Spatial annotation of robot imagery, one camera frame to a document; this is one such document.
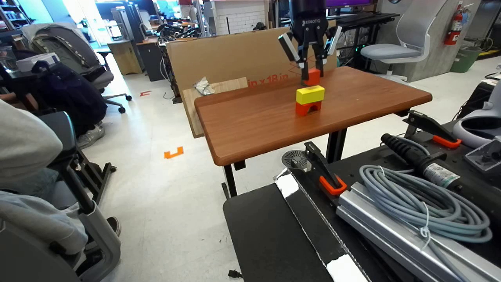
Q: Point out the orange arch block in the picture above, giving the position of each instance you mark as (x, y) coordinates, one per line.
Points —
(308, 109)

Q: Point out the orange floor marker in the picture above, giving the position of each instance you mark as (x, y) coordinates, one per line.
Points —
(173, 154)

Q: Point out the brown wooden table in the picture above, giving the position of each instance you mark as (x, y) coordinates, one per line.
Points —
(248, 123)

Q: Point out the red fire extinguisher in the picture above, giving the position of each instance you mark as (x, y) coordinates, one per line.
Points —
(455, 27)

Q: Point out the aluminium extrusion bar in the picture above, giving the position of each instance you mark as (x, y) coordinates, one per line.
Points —
(408, 246)

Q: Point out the orange cube block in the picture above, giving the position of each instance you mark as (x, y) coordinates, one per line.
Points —
(314, 77)

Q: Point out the black orange clamp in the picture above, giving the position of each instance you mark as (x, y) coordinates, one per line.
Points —
(441, 135)
(331, 184)

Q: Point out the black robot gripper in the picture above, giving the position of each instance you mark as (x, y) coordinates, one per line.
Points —
(309, 25)

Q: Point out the yellow rectangular block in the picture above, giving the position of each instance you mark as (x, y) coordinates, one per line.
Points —
(311, 94)

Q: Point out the black office chair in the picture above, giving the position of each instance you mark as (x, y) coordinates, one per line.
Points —
(73, 49)

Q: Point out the large cardboard sheet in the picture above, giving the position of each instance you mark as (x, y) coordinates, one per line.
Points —
(253, 55)

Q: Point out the grey office chair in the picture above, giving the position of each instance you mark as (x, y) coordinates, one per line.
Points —
(420, 51)

